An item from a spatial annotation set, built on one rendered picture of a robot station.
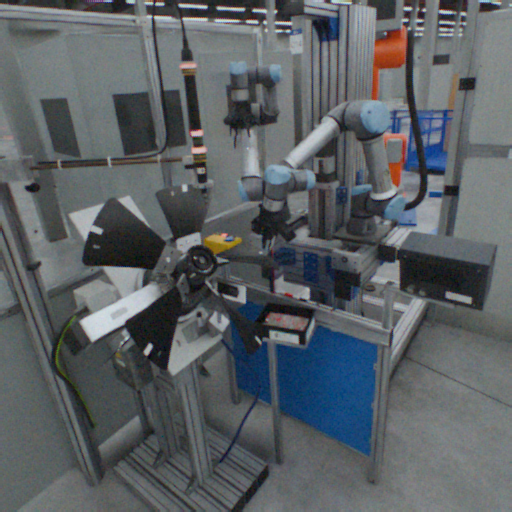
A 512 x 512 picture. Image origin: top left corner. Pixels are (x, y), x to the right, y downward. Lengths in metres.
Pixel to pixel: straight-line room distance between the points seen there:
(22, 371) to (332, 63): 1.96
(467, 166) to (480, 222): 0.37
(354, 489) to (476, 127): 2.08
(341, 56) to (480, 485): 2.07
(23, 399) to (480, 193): 2.70
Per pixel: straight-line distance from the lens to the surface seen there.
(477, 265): 1.31
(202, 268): 1.30
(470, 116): 2.75
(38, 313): 1.74
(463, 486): 2.28
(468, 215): 2.86
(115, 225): 1.29
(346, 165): 2.10
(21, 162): 1.51
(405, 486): 2.21
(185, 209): 1.47
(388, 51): 5.22
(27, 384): 2.04
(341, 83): 2.07
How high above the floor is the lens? 1.76
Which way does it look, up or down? 24 degrees down
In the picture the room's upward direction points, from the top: 4 degrees counter-clockwise
